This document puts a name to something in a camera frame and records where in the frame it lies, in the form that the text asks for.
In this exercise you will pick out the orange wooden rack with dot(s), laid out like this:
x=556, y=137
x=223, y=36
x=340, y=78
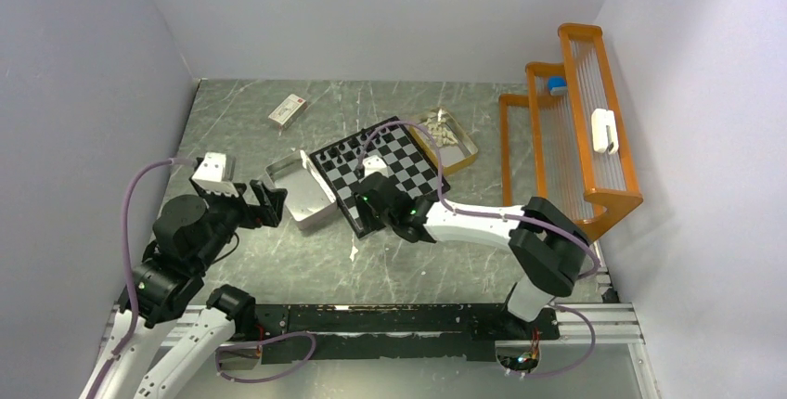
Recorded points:
x=596, y=190

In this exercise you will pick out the pink metal tin box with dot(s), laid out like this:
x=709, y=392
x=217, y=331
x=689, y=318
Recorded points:
x=309, y=201

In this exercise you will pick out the white red card box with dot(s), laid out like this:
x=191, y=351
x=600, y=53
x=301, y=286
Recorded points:
x=287, y=111

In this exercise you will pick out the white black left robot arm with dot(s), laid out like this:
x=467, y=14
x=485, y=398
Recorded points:
x=188, y=236

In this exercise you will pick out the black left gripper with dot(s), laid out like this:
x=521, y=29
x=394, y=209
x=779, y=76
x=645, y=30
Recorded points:
x=267, y=212

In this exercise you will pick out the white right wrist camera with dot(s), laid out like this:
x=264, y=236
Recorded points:
x=375, y=164

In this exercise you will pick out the blue round object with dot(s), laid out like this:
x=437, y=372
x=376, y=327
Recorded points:
x=557, y=86

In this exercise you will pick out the white chess pieces pile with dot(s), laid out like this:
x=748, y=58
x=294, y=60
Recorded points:
x=437, y=126

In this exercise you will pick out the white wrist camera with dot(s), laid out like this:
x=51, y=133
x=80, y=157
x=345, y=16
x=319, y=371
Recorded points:
x=215, y=174
x=375, y=164

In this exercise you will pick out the yellow tray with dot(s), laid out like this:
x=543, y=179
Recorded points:
x=453, y=158

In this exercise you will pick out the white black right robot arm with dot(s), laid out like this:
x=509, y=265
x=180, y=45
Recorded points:
x=551, y=249

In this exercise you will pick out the black mounting rail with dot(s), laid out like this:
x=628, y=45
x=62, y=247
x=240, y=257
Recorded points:
x=400, y=331

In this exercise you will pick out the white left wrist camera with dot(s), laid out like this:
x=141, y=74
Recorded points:
x=215, y=174

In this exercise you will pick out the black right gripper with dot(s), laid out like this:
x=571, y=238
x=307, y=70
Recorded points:
x=368, y=223

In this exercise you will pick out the black white chessboard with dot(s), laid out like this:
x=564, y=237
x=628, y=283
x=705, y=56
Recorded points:
x=381, y=148

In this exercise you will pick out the white plastic clip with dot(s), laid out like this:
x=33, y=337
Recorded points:
x=604, y=132

